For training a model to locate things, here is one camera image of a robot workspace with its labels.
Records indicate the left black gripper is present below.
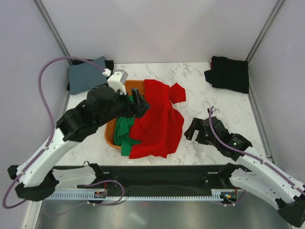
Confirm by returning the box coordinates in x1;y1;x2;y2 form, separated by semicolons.
97;88;151;127

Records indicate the orange plastic basket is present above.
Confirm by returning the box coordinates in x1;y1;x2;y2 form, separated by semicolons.
104;80;145;150

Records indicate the red t-shirt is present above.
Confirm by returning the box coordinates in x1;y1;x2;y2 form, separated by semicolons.
129;79;186;159

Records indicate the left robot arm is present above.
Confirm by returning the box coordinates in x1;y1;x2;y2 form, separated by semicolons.
8;86;150;201

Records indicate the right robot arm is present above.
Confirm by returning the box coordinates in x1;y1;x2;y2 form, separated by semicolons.
184;116;305;228

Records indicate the green t-shirt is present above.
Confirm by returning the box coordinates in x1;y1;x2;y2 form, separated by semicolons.
113;94;143;157

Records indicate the folded black t-shirt left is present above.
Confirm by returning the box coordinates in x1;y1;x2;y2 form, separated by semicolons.
66;59;114;91

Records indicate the folded black t-shirt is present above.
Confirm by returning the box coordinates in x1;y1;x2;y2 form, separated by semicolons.
66;59;114;91
204;56;249;94

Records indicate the folded grey t-shirt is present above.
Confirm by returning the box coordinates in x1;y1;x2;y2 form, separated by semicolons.
69;60;107;95

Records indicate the folded black t-shirt right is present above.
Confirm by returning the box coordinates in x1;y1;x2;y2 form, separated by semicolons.
204;56;249;94

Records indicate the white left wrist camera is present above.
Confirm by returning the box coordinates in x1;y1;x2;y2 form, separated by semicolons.
102;68;128;95

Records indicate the white slotted cable duct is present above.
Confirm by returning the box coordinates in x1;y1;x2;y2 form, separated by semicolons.
46;189;238;201

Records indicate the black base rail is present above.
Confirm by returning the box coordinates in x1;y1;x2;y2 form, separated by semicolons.
52;164;253;198

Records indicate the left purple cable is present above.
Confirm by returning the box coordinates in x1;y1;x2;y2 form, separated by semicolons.
2;56;107;208

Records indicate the left aluminium frame post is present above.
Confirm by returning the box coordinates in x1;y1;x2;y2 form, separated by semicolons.
33;0;70;56

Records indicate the aluminium frame post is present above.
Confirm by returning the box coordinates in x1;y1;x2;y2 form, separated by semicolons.
33;0;70;56
246;0;286;62

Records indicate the right aluminium frame post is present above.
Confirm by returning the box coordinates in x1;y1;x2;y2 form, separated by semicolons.
246;0;286;62

